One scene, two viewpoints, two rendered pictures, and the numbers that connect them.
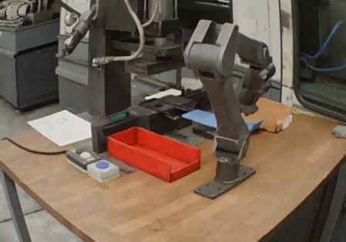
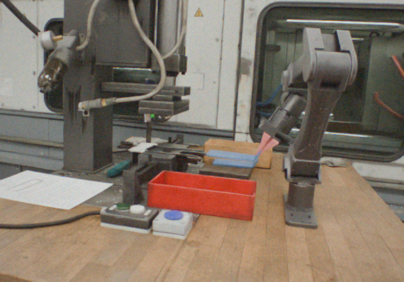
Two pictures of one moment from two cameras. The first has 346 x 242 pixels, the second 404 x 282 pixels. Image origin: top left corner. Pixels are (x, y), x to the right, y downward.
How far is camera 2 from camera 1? 0.76 m
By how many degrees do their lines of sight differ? 32
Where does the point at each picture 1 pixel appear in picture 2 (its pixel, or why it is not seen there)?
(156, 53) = (172, 93)
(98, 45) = (83, 86)
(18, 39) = not seen: outside the picture
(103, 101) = (91, 154)
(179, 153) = (227, 190)
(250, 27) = (196, 82)
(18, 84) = not seen: outside the picture
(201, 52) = (331, 58)
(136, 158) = (199, 200)
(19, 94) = not seen: outside the picture
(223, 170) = (305, 195)
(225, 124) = (315, 144)
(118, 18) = (118, 50)
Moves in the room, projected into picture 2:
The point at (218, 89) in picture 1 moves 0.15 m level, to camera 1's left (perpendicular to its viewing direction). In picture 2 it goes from (332, 101) to (279, 100)
